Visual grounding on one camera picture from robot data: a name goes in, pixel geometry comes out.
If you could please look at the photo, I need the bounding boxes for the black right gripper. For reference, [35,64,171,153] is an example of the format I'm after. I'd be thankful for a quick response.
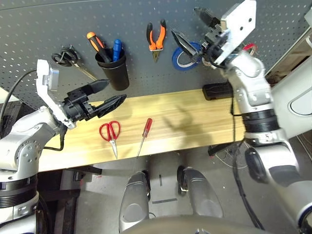
[171,7,230,65]

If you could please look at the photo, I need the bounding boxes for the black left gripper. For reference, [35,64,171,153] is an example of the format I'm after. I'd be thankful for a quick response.
[64,79,127,122]

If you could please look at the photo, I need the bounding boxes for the orange black pliers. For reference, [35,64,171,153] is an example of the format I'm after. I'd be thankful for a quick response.
[146,19,167,63]

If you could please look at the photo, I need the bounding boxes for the red handled scissors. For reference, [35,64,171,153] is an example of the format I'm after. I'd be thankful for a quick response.
[98,120,121,159]

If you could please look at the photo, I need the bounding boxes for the red handled screwdriver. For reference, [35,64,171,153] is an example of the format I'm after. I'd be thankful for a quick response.
[136,118,153,159]

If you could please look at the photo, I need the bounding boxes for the dark grey pegboard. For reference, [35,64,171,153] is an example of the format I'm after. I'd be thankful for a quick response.
[0,0,312,110]

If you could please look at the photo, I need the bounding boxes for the black plastic cup holder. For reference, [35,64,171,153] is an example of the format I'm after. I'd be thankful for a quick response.
[94,50,130,91]

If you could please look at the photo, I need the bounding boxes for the blue tape roll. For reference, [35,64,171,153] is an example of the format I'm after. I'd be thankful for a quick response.
[171,41,203,71]

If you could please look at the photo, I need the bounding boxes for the orange black screwdriver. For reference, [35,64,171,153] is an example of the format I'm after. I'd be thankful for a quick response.
[86,32,112,63]

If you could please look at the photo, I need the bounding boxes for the black plastic case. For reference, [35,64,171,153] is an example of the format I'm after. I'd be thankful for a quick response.
[202,82,236,101]

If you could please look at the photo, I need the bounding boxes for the black table support bar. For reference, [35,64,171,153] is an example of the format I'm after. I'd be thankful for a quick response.
[68,165,102,175]
[208,143,234,156]

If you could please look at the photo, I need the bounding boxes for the silver left robot leg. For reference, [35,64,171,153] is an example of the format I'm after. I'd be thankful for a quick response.
[118,172,151,232]

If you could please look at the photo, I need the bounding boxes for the silver robot leg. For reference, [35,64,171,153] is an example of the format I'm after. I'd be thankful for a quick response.
[177,166,224,219]
[118,172,151,232]

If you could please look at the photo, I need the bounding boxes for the clear plastic bin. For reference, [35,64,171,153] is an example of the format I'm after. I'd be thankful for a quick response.
[304,4,312,24]

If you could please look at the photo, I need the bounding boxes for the silver right robot leg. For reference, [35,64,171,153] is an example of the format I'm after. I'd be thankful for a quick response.
[177,166,224,219]

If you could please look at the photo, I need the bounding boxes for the grey robot torso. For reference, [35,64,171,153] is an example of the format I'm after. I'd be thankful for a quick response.
[121,214,264,234]

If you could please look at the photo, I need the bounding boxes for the black handled scissors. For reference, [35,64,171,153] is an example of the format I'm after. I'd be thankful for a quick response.
[51,44,98,81]

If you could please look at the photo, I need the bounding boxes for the blue handled screwdriver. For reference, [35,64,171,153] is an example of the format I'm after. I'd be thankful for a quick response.
[112,39,122,61]

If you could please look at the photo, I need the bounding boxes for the short black left arm cable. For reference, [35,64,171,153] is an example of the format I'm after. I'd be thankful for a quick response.
[43,126,68,152]

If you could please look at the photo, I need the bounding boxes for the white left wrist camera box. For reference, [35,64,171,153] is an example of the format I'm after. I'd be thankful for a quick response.
[36,59,77,130]

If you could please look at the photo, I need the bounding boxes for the long black left arm cable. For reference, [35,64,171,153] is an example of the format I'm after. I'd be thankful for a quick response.
[0,69,38,137]

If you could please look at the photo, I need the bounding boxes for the thin white cable bundle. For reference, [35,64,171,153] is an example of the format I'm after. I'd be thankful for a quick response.
[214,146,249,169]

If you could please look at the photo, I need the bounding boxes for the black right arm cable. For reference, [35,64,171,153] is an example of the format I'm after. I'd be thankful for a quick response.
[230,99,265,231]

